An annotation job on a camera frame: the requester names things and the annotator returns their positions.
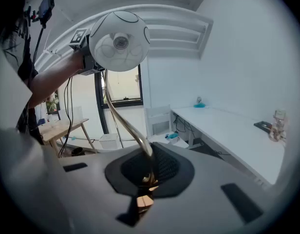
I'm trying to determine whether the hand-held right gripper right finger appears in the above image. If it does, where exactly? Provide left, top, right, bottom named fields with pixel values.
left=140, top=142, right=291, bottom=234

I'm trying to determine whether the glass jar ornament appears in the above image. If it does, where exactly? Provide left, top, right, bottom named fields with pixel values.
left=268, top=109, right=288, bottom=142

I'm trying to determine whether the person's left forearm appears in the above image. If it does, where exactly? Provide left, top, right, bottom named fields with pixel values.
left=27, top=50, right=84, bottom=109

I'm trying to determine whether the black head-mounted camera rig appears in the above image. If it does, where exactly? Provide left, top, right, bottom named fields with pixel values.
left=23, top=0, right=55, bottom=29

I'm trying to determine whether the white louvred vent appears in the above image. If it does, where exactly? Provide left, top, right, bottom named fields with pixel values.
left=130, top=5, right=214, bottom=59

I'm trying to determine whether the brass lamp with black cord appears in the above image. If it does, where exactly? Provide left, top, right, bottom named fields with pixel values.
left=88, top=10, right=160, bottom=214

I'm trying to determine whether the wooden table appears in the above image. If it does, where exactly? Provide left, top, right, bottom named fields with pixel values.
left=37, top=117, right=98, bottom=156

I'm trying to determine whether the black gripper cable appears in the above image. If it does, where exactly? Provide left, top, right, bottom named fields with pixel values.
left=57, top=76, right=74, bottom=158

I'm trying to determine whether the black tray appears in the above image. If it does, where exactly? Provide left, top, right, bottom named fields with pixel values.
left=253, top=120, right=272, bottom=131

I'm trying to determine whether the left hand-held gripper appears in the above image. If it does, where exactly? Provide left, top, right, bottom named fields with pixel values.
left=68, top=27, right=106, bottom=77

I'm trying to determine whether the framed flower picture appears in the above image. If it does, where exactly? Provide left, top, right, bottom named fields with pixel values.
left=46, top=90, right=61, bottom=115

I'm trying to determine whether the black bin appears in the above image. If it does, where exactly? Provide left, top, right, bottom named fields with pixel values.
left=71, top=147, right=86, bottom=157

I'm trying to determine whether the white low shelf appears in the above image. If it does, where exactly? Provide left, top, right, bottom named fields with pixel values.
left=148, top=134, right=189, bottom=149

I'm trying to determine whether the black framed window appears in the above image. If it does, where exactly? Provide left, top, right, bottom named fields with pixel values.
left=94, top=64, right=144, bottom=135

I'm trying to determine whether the white long desk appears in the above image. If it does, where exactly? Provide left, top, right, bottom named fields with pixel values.
left=170, top=106, right=287, bottom=187

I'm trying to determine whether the white storage box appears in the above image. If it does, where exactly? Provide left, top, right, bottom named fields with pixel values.
left=99, top=133, right=120, bottom=150

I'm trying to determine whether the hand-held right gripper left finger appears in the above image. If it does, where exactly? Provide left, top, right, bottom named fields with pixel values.
left=0, top=130, right=155, bottom=234

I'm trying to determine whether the black printed t-shirt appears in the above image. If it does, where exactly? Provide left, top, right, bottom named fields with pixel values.
left=0, top=13, right=45, bottom=146

